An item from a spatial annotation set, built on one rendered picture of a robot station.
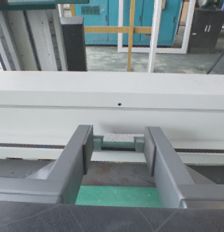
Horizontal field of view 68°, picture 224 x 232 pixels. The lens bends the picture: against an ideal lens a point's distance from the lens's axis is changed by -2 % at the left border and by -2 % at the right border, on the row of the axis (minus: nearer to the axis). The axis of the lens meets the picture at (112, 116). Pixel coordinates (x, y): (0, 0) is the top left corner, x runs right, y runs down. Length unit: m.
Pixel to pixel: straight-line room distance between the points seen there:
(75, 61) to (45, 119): 1.03
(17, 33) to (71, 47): 0.31
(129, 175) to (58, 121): 0.09
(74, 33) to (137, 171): 1.04
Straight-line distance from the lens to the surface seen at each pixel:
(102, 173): 0.18
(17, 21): 1.09
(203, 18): 3.77
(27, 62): 1.14
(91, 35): 3.79
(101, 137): 0.16
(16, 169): 0.21
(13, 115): 0.19
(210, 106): 0.18
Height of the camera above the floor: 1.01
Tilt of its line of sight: 38 degrees down
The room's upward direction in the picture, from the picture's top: straight up
